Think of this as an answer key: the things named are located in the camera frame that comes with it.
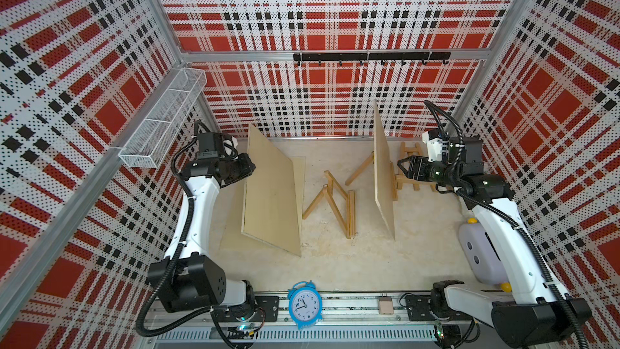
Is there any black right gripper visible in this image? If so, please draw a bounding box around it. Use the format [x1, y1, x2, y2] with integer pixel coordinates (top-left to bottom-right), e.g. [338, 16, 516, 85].
[396, 157, 459, 190]

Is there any wooden easel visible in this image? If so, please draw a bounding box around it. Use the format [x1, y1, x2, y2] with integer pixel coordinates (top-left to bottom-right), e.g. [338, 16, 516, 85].
[302, 171, 357, 239]
[394, 141, 437, 194]
[345, 152, 398, 201]

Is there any plywood board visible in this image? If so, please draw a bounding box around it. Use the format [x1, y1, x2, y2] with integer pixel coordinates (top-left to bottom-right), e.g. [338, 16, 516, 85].
[220, 157, 306, 251]
[373, 102, 396, 240]
[242, 124, 301, 256]

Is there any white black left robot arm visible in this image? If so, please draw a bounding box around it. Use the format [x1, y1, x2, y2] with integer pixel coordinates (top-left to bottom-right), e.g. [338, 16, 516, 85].
[135, 121, 258, 338]

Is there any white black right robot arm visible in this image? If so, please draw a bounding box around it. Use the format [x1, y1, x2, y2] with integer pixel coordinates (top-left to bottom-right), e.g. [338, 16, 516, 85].
[397, 129, 592, 348]

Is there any lavender toy toaster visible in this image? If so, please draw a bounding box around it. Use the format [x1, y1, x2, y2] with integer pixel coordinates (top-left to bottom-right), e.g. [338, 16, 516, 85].
[459, 222, 508, 285]

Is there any yellow small ball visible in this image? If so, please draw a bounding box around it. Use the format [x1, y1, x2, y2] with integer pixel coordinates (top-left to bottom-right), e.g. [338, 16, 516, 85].
[500, 282, 512, 292]

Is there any blue alarm clock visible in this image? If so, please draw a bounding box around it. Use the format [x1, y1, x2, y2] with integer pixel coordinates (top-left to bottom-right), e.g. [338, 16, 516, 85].
[287, 281, 323, 330]

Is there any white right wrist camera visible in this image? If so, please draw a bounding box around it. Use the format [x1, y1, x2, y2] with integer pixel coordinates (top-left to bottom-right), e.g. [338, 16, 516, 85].
[422, 129, 449, 162]

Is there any white wire mesh basket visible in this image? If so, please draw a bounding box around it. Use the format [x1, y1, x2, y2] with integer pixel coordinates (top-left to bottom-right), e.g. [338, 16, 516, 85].
[119, 68, 207, 169]

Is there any black hook rail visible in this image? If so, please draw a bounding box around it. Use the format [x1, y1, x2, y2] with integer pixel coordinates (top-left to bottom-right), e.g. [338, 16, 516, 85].
[292, 51, 452, 64]

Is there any small beige box on rail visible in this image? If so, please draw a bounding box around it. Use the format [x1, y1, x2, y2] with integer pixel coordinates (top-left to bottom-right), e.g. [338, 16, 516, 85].
[378, 297, 395, 315]

